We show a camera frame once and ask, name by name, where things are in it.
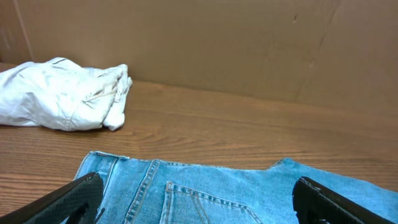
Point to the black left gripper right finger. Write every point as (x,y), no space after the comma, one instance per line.
(314,203)

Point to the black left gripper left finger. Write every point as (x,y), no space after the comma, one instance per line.
(77,202)

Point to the blue denim jeans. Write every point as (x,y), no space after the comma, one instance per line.
(156,191)

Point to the folded white trousers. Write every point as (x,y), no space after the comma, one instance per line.
(60,94)

